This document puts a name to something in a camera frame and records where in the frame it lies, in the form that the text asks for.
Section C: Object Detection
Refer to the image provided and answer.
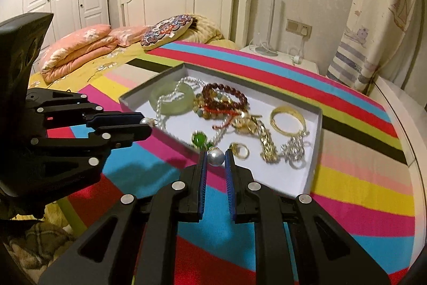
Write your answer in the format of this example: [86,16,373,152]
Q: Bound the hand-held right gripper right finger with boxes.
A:
[224,149,391,285]

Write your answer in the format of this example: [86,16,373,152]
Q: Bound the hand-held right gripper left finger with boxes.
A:
[38,150,209,285]

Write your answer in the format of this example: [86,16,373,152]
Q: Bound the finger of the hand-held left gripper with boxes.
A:
[27,88,143,129]
[28,124,155,179]

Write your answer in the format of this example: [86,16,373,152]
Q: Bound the white pearl necklace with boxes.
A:
[155,77,225,147]

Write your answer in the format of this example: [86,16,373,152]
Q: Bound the gold ring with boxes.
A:
[230,142,250,159]

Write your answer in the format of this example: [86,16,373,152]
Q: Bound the green gem pendant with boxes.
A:
[192,131,209,149]

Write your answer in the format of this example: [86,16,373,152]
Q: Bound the white shallow box tray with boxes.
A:
[118,63,323,198]

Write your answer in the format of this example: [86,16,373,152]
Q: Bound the gold charm bracelet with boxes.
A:
[234,113,264,135]

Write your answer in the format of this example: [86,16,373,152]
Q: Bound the red cord bracelet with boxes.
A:
[213,110,247,132]

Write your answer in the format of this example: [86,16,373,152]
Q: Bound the pale bead bracelet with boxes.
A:
[193,98,234,120]

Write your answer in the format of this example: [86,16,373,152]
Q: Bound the gold cuff bangle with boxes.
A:
[270,106,306,135]

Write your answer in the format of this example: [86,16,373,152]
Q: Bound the red-brown bead bracelet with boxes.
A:
[202,84,248,112]

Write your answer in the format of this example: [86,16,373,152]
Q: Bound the green jade bangle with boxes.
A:
[152,80,194,114]

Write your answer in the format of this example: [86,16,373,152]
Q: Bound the pink floral quilt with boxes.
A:
[40,24,121,83]

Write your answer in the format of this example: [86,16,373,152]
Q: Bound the embroidered round cushion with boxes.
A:
[140,14,195,50]

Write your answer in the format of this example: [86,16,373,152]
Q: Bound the colourful striped mat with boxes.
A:
[43,40,427,285]

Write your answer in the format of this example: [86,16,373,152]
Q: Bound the beige quilt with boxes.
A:
[182,14,224,43]

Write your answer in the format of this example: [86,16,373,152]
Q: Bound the white nightstand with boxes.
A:
[239,45,319,73]

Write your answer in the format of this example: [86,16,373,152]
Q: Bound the plaid cloth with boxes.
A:
[3,221,77,272]

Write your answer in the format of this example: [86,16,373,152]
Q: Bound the white floor lamp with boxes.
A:
[255,0,279,57]

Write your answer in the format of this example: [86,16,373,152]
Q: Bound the white window sill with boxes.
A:
[372,76,427,172]

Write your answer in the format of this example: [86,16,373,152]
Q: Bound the printed curtain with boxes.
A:
[325,0,421,95]

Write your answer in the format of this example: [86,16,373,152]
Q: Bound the gold link bracelet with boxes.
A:
[257,120,279,163]

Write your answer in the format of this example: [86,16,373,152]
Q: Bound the white charger with cable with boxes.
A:
[292,26,309,67]

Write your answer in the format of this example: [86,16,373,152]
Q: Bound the wall socket plate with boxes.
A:
[286,19,312,38]

